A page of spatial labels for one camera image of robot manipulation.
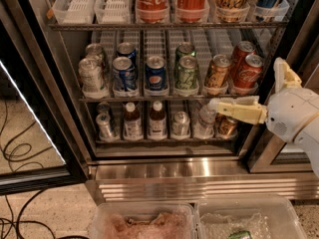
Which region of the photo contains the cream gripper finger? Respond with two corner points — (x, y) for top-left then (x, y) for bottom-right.
(208, 96), (267, 124)
(273, 58), (302, 93)

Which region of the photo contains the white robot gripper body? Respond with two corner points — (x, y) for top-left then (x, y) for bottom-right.
(266, 88), (319, 142)

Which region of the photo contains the red coke can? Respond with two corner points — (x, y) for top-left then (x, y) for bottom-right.
(230, 41), (255, 79)
(137, 0), (166, 23)
(233, 54), (263, 89)
(176, 0), (205, 23)

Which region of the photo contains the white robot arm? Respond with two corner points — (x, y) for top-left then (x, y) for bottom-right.
(208, 58), (319, 176)

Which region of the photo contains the gold can bottom front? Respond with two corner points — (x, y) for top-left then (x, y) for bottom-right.
(217, 116), (238, 138)

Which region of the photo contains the gold can middle shelf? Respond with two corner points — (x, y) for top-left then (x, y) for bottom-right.
(204, 54), (231, 95)

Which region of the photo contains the gold can shelf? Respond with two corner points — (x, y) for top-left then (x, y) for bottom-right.
(204, 54), (231, 95)
(215, 0), (247, 22)

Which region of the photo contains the silver can bottom centre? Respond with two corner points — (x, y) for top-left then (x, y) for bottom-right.
(172, 112), (190, 139)

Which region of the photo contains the silver can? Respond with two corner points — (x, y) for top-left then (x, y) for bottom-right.
(85, 43), (106, 68)
(79, 58), (108, 99)
(96, 114), (118, 141)
(97, 102), (112, 115)
(172, 112), (190, 139)

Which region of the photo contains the green can front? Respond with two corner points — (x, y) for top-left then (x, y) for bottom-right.
(174, 56), (198, 97)

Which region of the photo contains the green can back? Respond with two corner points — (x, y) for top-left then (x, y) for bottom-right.
(175, 42), (196, 62)

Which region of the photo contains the gold can top shelf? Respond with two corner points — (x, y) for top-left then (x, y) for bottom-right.
(215, 0), (247, 22)

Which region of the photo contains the blue pepsi can centre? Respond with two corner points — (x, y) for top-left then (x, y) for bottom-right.
(146, 56), (166, 97)

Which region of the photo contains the blue pepsi can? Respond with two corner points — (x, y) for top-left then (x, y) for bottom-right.
(112, 57), (139, 97)
(117, 42), (137, 63)
(146, 56), (166, 97)

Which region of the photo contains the stainless steel fridge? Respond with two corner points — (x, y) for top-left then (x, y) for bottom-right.
(26, 0), (319, 202)

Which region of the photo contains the green can in bin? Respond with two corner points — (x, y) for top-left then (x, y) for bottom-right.
(227, 230), (252, 239)

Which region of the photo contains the blue pepsi can front left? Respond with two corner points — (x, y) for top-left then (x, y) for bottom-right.
(112, 57), (139, 97)

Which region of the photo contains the blue pepsi can back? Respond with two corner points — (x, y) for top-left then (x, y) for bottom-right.
(117, 42), (137, 63)

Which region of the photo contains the silver can bottom front left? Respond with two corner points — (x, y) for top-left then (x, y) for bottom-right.
(96, 114), (118, 141)

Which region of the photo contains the silver can bottom back left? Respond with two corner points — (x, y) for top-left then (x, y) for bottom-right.
(97, 102), (112, 115)

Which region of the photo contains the open glass fridge door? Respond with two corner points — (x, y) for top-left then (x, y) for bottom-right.
(0, 0), (90, 195)

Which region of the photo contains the clear water bottle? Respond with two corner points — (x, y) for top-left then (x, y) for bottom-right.
(194, 105), (216, 139)

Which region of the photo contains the brown bottle right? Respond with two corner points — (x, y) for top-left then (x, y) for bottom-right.
(149, 101), (167, 140)

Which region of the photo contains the brown bottle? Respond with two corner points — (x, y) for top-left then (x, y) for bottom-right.
(149, 101), (167, 140)
(124, 102), (143, 140)

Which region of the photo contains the clear bin with ice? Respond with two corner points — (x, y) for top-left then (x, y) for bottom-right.
(195, 194), (307, 239)

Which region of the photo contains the brown bottle left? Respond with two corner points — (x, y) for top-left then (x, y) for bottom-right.
(124, 102), (143, 140)

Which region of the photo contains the clear bin with brown contents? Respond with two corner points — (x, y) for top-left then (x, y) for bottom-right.
(89, 201), (196, 239)

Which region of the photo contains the empty white tray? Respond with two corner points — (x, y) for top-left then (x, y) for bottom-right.
(94, 0), (133, 24)
(52, 0), (96, 24)

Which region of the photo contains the empty white tray far left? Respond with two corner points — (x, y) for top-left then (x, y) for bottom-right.
(52, 0), (96, 24)

